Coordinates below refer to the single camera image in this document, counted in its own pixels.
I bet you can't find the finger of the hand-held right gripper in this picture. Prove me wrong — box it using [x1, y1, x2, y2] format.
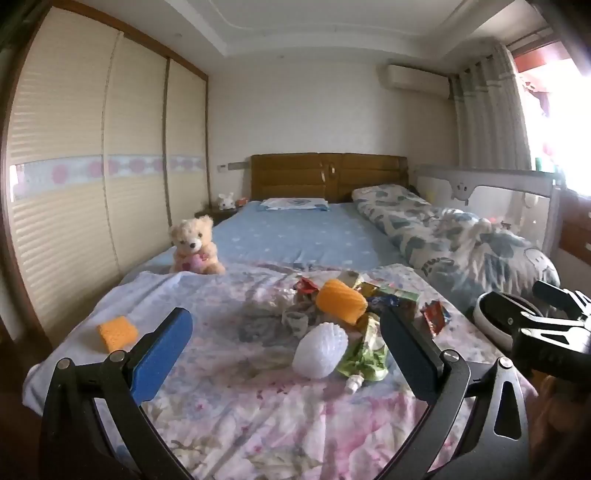
[532, 280, 591, 320]
[481, 292, 549, 332]

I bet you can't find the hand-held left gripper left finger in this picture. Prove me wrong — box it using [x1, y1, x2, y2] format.
[39, 307, 195, 480]

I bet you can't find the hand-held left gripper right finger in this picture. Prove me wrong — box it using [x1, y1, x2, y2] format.
[376, 307, 543, 480]

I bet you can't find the white round trash bin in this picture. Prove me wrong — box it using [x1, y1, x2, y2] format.
[472, 291, 550, 356]

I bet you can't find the green spout pouch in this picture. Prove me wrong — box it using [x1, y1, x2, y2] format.
[335, 314, 391, 394]

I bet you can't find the red foil snack wrapper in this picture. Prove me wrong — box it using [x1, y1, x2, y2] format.
[420, 299, 452, 334]

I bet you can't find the orange sponge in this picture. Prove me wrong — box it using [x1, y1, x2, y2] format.
[96, 315, 140, 354]

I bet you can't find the wooden drawer dresser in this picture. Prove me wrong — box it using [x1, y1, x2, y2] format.
[558, 188, 591, 269]

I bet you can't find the orange foam fruit net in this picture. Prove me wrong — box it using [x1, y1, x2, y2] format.
[315, 279, 369, 326]

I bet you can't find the white quilt with blue patches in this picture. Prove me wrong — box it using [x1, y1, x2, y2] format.
[352, 184, 562, 302]

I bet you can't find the pink floral blanket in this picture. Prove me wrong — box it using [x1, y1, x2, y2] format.
[23, 262, 539, 480]

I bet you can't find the beige teddy bear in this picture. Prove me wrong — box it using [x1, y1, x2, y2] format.
[167, 215, 227, 277]

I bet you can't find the dark wooden nightstand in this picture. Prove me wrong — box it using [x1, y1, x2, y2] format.
[194, 205, 242, 228]

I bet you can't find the blue bed sheet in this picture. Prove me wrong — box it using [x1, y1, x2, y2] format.
[119, 200, 408, 285]

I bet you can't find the cream slatted sliding wardrobe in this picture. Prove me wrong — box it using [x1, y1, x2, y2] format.
[0, 4, 209, 344]

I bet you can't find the blue patterned pillow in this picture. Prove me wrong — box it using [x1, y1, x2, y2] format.
[259, 197, 331, 213]

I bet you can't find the grey striped curtain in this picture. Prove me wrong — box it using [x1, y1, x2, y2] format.
[450, 44, 535, 172]

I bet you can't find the wooden bed headboard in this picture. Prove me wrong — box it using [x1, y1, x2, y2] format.
[250, 153, 410, 204]

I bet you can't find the grey bed guard rail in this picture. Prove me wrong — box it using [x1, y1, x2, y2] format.
[411, 164, 562, 259]

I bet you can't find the white wall air conditioner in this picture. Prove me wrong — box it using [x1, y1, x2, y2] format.
[385, 64, 451, 99]

